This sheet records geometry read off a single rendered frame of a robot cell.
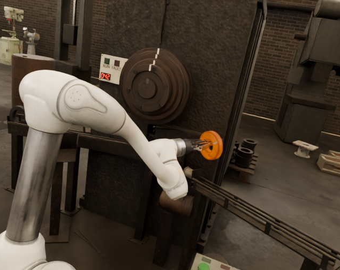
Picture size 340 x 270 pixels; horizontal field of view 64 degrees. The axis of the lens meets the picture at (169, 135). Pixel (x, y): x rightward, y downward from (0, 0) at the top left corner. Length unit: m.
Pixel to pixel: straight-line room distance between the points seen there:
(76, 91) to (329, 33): 5.25
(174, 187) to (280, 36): 6.78
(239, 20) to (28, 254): 1.52
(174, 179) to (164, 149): 0.15
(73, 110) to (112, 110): 0.11
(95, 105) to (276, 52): 7.11
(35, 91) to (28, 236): 0.46
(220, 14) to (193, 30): 0.18
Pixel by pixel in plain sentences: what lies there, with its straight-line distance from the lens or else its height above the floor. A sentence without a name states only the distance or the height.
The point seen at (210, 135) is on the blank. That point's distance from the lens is 1.47.
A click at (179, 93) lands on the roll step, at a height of 1.12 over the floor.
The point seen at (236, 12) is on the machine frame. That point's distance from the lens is 1.77.
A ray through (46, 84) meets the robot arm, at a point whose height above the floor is 1.21.
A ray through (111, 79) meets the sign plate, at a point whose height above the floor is 1.08.
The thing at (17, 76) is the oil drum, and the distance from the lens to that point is 4.47.
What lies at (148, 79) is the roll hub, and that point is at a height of 1.17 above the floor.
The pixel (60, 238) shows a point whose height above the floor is 0.01.
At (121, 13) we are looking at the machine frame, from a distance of 2.01.
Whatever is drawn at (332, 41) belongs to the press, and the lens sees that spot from 5.73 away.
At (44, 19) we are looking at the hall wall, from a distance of 10.52.
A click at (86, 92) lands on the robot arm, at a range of 0.74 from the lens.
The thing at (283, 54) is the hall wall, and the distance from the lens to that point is 7.69.
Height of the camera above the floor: 1.37
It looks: 18 degrees down
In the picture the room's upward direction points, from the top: 11 degrees clockwise
